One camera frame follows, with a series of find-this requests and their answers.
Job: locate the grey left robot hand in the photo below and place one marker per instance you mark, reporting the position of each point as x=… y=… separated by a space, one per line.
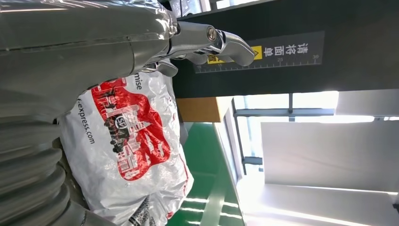
x=78 y=43

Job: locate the white red printed courier bag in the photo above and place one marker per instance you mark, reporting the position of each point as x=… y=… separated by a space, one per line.
x=131 y=174

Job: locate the brown cardboard box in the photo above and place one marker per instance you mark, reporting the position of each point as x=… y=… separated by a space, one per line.
x=199 y=109

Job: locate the green conveyor belt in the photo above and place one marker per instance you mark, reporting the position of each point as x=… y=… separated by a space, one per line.
x=205 y=162

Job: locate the ruler label sticker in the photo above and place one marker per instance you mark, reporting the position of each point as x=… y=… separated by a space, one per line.
x=290 y=53

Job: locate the black scanner column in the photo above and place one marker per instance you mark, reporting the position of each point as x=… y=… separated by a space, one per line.
x=343 y=18

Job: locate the dark metal window frame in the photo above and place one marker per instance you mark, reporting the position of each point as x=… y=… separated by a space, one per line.
x=290 y=112

